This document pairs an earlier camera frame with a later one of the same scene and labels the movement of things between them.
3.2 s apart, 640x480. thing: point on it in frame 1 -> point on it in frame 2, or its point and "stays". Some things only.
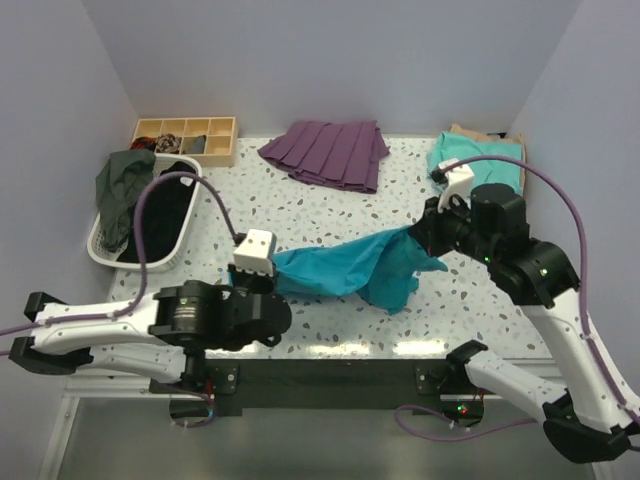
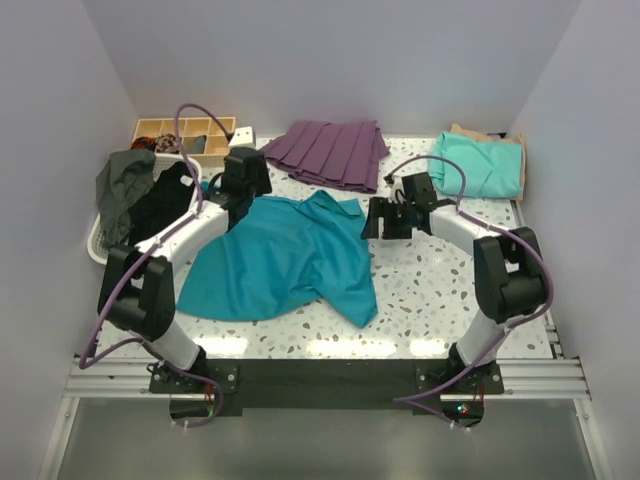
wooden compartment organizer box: (220, 132) stays
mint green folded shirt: (451, 146) stays
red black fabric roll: (143, 142) stays
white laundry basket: (100, 254) stays
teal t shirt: (382, 267) -> (282, 250)
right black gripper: (428, 226) -> (380, 207)
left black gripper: (239, 276) -> (263, 187)
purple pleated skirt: (333, 154) stays
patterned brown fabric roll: (167, 143) stays
